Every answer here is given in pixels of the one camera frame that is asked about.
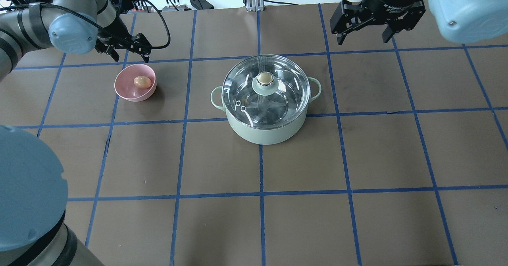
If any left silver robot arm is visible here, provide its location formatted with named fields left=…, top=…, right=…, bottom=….
left=0, top=0, right=154, bottom=266

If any brown egg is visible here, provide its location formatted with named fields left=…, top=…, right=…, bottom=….
left=133, top=75, right=153, bottom=89

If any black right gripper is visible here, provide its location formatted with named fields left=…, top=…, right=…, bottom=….
left=329, top=0, right=426, bottom=45

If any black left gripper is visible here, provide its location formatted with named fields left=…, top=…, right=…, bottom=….
left=95, top=18, right=153, bottom=63

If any black power adapter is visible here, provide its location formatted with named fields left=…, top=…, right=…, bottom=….
left=189, top=0, right=214, bottom=10

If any pink bowl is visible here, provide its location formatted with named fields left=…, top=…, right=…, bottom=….
left=114, top=64, right=157, bottom=102

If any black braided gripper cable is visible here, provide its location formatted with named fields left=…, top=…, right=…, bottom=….
left=0, top=2, right=171, bottom=50

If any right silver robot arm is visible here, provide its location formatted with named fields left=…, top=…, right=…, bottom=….
left=329, top=0, right=508, bottom=45

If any glass pot lid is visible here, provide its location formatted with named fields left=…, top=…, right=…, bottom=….
left=221, top=54, right=316, bottom=130

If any mint green electric pot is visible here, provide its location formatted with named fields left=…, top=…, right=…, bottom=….
left=210, top=77, right=322, bottom=145

